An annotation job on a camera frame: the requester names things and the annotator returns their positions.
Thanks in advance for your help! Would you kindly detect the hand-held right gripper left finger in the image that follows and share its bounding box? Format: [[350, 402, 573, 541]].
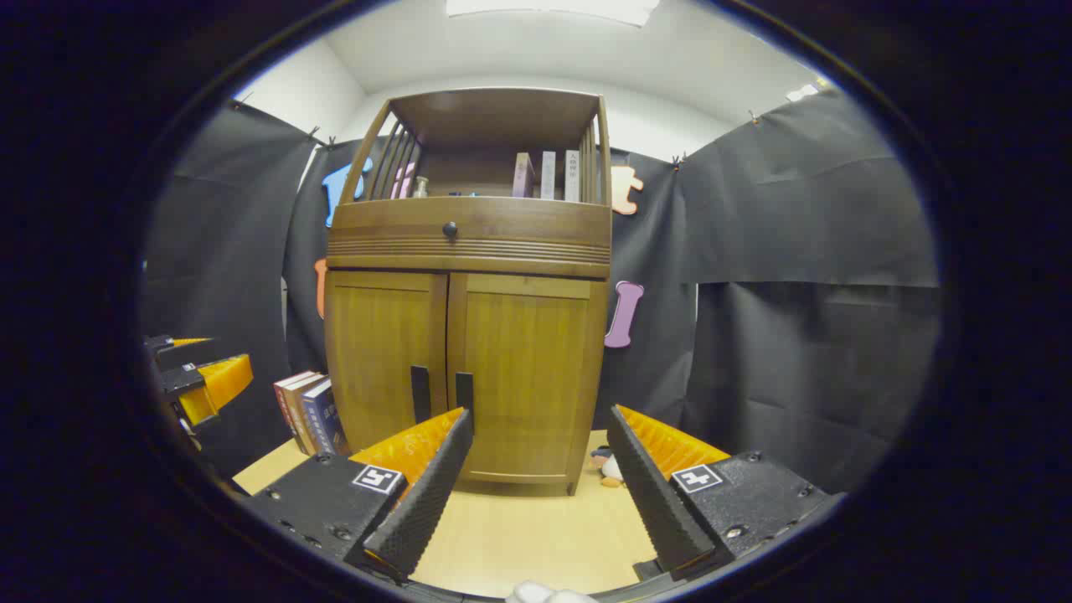
[[243, 408, 475, 585]]

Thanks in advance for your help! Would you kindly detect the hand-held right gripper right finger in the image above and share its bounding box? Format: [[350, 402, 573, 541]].
[[606, 405, 838, 580]]

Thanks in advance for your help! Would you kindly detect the wooden shoe cabinet door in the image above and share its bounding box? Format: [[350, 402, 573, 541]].
[[325, 270, 449, 453], [446, 272, 608, 487]]

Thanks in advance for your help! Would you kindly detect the brown wooden shoe cabinet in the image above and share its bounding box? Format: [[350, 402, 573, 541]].
[[323, 87, 613, 497]]

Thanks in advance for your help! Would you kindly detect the small plush toy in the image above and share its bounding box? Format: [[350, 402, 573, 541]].
[[589, 446, 627, 488]]

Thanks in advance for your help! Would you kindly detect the red and white book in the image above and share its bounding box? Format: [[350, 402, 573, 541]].
[[274, 371, 315, 453]]

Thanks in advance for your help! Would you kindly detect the blue book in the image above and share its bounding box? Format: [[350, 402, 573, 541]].
[[300, 381, 351, 457]]

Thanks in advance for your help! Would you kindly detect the black backdrop cloth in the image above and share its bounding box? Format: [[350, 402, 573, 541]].
[[141, 88, 943, 495]]

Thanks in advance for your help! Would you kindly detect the large ceiling light panel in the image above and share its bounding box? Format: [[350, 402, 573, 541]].
[[444, 0, 662, 28]]

